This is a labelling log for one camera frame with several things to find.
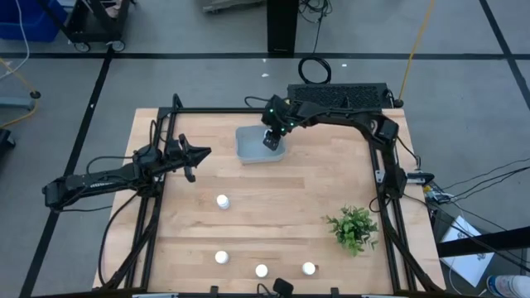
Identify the power strip with plugs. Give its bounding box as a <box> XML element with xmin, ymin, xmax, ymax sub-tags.
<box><xmin>422</xmin><ymin>185</ymin><xmax>455</xmax><ymax>206</ymax></box>

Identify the black table-level camera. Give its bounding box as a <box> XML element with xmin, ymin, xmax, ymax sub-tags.
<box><xmin>272</xmin><ymin>277</ymin><xmax>296</xmax><ymax>297</ymax></box>

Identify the black floor beam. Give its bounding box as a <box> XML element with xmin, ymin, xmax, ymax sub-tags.
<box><xmin>436</xmin><ymin>225</ymin><xmax>530</xmax><ymax>258</ymax></box>

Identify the black pillar stand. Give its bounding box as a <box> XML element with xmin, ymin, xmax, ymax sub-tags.
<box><xmin>267</xmin><ymin>0</ymin><xmax>300</xmax><ymax>55</ymax></box>

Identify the coiled black cable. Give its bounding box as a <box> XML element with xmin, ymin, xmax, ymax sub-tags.
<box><xmin>297</xmin><ymin>55</ymin><xmax>333</xmax><ymax>85</ymax></box>

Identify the small black controller box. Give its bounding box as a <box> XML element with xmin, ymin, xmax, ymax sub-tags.
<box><xmin>407</xmin><ymin>171</ymin><xmax>436</xmax><ymax>185</ymax></box>

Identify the thin white cable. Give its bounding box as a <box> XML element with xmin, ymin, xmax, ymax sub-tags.
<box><xmin>0</xmin><ymin>0</ymin><xmax>31</xmax><ymax>82</ymax></box>

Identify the blue plastic bin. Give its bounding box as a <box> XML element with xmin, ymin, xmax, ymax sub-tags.
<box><xmin>0</xmin><ymin>0</ymin><xmax>70</xmax><ymax>43</ymax></box>

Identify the white and blue shoe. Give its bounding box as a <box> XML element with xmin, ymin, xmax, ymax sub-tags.
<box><xmin>486</xmin><ymin>274</ymin><xmax>530</xmax><ymax>298</ymax></box>

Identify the small green artificial plant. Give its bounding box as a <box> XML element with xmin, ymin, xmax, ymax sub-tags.
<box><xmin>325</xmin><ymin>205</ymin><xmax>380</xmax><ymax>257</ymax></box>

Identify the grey plastic basket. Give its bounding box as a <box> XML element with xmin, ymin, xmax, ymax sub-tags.
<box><xmin>234</xmin><ymin>125</ymin><xmax>287</xmax><ymax>166</ymax></box>

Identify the black wheeled cart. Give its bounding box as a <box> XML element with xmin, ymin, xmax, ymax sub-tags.
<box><xmin>36</xmin><ymin>0</ymin><xmax>134</xmax><ymax>53</ymax></box>

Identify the white printed paper sheet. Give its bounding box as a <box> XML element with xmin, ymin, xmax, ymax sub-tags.
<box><xmin>438</xmin><ymin>214</ymin><xmax>496</xmax><ymax>276</ymax></box>

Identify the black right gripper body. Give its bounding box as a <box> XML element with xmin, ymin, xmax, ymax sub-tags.
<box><xmin>261</xmin><ymin>95</ymin><xmax>299</xmax><ymax>137</ymax></box>

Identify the grey equipment base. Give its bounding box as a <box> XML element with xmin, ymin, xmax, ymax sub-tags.
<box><xmin>201</xmin><ymin>0</ymin><xmax>267</xmax><ymax>14</ymax></box>

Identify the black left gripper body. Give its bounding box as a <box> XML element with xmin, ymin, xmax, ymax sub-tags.
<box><xmin>164</xmin><ymin>133</ymin><xmax>197</xmax><ymax>184</ymax></box>

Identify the yellow cable with black foot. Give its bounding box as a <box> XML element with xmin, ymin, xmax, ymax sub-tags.
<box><xmin>0</xmin><ymin>57</ymin><xmax>42</xmax><ymax>128</ymax></box>
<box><xmin>393</xmin><ymin>0</ymin><xmax>437</xmax><ymax>108</ymax></box>

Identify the black computer tower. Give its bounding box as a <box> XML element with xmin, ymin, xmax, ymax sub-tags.
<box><xmin>287</xmin><ymin>82</ymin><xmax>393</xmax><ymax>111</ymax></box>

